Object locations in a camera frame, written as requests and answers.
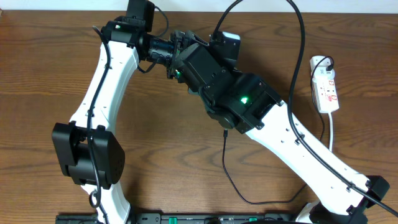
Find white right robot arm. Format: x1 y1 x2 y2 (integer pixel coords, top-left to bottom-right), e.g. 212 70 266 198
170 43 389 223

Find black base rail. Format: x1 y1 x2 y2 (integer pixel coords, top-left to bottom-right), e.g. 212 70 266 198
55 213 295 224

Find black USB charging cable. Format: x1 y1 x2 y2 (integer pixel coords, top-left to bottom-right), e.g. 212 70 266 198
221 55 335 206

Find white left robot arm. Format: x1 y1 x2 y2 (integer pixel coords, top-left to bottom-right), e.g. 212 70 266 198
52 1 195 223

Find white power strip cord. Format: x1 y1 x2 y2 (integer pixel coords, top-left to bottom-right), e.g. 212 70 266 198
327 112 334 153

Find white power strip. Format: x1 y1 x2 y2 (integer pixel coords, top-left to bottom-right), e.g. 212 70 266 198
310 55 340 114

